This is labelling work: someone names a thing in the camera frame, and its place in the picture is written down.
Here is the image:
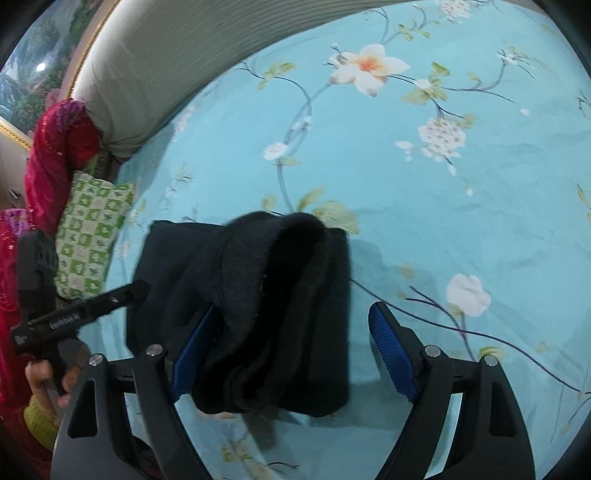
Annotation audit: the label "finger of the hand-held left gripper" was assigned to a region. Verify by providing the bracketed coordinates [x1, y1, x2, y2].
[85, 279, 151, 324]

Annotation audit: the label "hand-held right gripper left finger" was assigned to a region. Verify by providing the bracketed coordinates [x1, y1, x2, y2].
[48, 302, 227, 480]

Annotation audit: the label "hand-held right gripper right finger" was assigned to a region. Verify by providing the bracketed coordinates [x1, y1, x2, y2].
[368, 302, 536, 480]

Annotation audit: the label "black pants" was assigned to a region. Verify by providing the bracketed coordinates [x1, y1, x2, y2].
[126, 211, 354, 418]

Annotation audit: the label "person's left forearm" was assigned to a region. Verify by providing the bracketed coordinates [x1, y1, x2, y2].
[23, 396, 63, 452]

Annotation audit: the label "person's left hand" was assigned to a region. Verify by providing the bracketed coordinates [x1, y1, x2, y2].
[25, 359, 93, 409]

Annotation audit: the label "green checkered pillow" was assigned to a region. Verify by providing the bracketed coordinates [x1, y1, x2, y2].
[54, 171, 136, 301]

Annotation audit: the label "person's red clothing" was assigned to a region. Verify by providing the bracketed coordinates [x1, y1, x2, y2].
[0, 208, 56, 468]

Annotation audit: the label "light blue floral bedsheet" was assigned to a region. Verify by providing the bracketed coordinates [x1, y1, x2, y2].
[83, 0, 591, 480]

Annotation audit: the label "red cloth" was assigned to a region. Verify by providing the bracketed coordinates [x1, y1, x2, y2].
[23, 98, 105, 236]

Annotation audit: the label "grey striped bolster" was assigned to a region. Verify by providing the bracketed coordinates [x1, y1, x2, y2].
[73, 0, 444, 161]

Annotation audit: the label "framed landscape wall painting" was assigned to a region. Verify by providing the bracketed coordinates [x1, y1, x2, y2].
[0, 0, 118, 148]

